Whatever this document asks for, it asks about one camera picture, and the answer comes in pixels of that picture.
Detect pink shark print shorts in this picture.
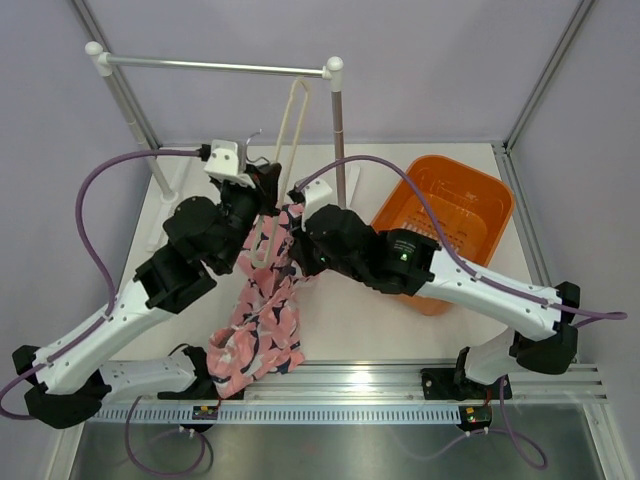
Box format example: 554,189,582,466
206,204,316,399

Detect aluminium mounting rail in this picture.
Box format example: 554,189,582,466
232,360,608,404

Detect white slotted cable duct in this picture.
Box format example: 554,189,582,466
92,402,461,425

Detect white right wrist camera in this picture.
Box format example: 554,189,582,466
301,179,334,220

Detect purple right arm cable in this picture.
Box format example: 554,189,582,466
289,154,629,471

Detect orange plastic basket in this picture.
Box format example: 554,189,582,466
369,154,516,317

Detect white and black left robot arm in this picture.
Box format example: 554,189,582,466
12,164,282,429

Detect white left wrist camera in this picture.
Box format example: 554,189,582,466
204,139,255,188

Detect wooden clothes hanger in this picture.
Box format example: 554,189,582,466
250,77,311,268

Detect metal clothes rack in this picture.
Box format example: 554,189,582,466
83,41,362,251

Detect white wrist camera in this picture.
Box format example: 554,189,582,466
301,179,334,220
204,139,255,188

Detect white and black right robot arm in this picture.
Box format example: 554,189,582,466
289,205,580,401

